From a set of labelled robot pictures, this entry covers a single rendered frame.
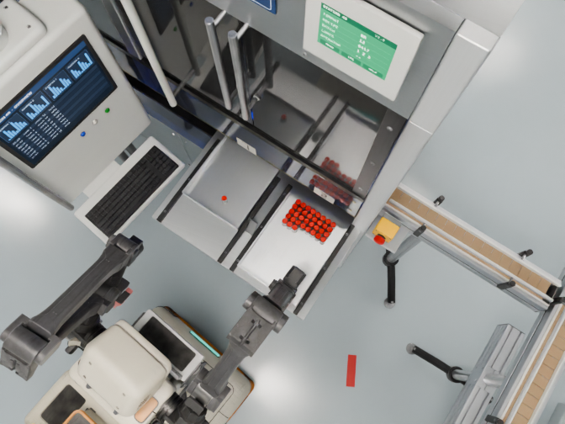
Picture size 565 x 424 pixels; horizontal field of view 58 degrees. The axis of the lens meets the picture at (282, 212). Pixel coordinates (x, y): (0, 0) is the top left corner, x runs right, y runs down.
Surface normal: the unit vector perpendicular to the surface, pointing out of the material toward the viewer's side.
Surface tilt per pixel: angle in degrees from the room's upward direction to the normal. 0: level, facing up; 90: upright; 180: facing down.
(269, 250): 0
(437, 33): 90
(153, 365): 43
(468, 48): 90
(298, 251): 0
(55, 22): 0
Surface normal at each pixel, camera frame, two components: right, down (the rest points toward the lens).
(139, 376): 0.43, -0.70
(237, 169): 0.00, -0.25
